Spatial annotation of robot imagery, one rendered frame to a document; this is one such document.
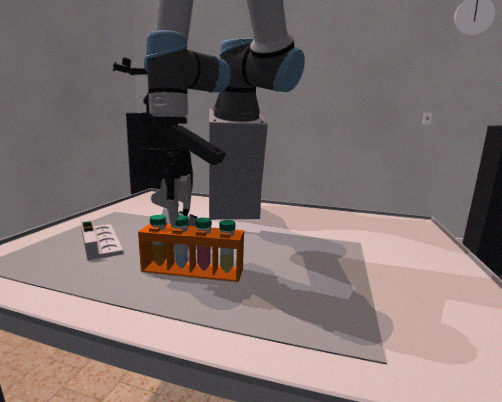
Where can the orange test tube rack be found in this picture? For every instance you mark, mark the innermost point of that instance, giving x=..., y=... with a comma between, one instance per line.
x=191, y=237

